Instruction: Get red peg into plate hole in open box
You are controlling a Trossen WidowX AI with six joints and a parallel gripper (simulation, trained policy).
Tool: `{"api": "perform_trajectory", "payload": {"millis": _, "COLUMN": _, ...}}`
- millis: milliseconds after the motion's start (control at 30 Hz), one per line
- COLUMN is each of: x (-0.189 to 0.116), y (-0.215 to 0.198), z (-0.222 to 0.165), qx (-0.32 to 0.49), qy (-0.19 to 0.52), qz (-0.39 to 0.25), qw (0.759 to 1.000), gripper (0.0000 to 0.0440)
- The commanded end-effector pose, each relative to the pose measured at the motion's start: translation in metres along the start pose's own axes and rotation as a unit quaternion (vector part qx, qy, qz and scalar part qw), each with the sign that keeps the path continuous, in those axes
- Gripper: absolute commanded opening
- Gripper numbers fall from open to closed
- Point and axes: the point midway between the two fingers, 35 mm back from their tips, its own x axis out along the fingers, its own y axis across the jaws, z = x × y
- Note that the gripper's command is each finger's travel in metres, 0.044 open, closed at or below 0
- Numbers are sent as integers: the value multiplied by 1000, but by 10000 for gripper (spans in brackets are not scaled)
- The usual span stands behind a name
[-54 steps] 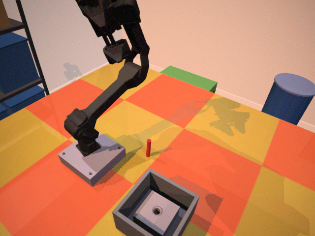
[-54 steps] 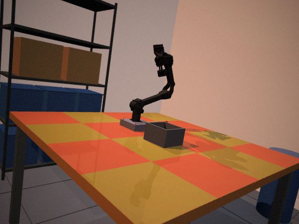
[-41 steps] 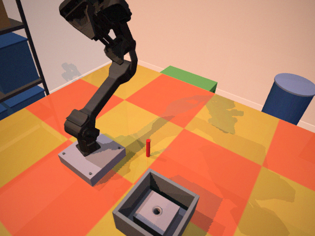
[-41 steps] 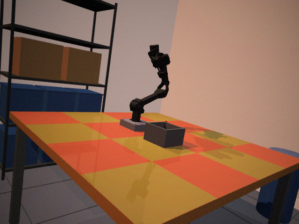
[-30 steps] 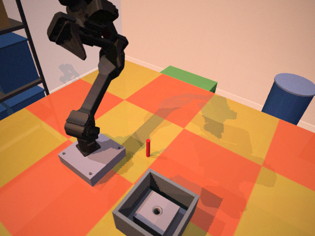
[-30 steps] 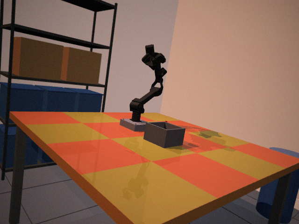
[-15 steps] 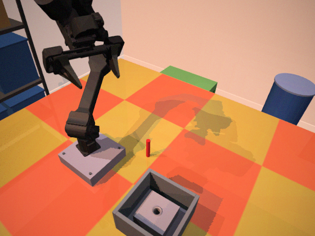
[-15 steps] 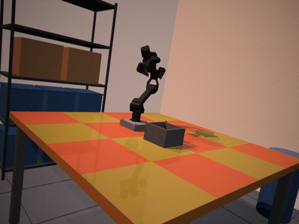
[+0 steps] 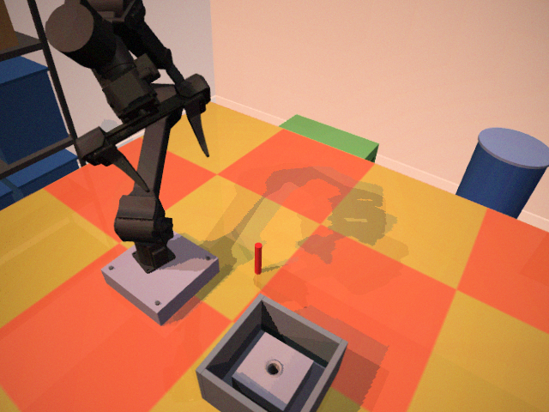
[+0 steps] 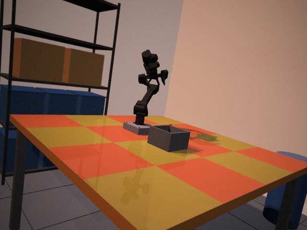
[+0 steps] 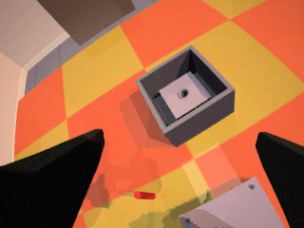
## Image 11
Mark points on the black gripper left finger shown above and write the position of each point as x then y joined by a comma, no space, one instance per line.
47,189

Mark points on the red peg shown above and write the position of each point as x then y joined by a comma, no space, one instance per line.
140,195

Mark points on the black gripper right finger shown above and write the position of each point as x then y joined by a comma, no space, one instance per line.
283,162

